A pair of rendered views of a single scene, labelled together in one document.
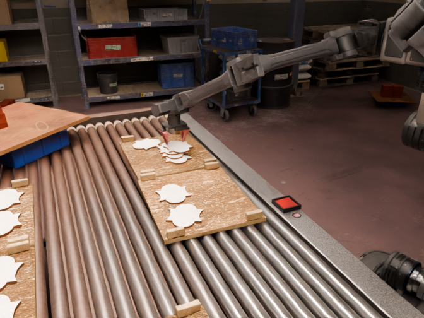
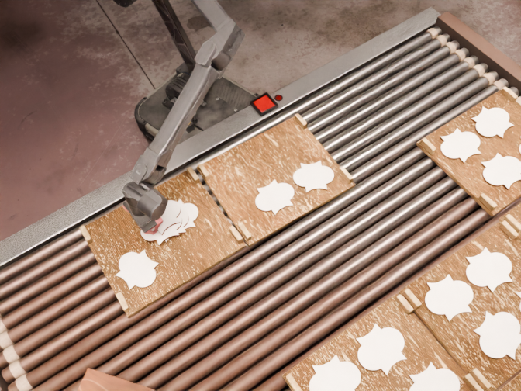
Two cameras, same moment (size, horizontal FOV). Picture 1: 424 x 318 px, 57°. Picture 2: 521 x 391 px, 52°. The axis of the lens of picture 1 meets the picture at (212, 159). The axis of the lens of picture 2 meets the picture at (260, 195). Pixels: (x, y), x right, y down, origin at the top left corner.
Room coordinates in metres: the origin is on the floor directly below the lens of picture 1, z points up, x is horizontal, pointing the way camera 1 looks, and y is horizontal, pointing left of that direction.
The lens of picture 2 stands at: (1.38, 1.01, 2.43)
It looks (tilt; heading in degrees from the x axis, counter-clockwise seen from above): 59 degrees down; 263
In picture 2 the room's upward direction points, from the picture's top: 4 degrees counter-clockwise
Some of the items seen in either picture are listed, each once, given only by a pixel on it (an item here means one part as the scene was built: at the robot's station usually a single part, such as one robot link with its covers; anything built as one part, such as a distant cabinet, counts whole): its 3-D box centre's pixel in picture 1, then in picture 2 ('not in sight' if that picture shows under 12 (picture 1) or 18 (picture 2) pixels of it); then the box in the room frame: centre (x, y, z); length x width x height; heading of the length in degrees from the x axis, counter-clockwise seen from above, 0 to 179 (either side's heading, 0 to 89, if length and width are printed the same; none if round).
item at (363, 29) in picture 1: (362, 39); not in sight; (1.47, -0.55, 1.45); 0.09 x 0.08 x 0.12; 40
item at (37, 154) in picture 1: (20, 140); not in sight; (1.66, 0.89, 0.97); 0.31 x 0.31 x 0.10; 62
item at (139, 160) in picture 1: (166, 154); (161, 237); (1.60, 0.21, 0.93); 0.41 x 0.35 x 0.02; 23
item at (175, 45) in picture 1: (179, 43); not in sight; (5.86, 0.47, 0.76); 0.50 x 0.36 x 0.24; 116
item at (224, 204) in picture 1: (196, 199); (274, 176); (1.21, 0.06, 0.93); 0.41 x 0.35 x 0.02; 21
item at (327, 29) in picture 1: (341, 54); not in sight; (6.77, -2.21, 0.44); 1.31 x 1.00 x 0.87; 110
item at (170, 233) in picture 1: (175, 232); (346, 174); (0.98, 0.11, 0.95); 0.06 x 0.02 x 0.03; 111
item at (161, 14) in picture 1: (163, 14); not in sight; (5.78, 0.69, 1.16); 0.60 x 0.40 x 0.15; 113
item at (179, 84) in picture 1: (175, 72); not in sight; (5.88, 0.56, 0.32); 0.50 x 0.41 x 0.37; 106
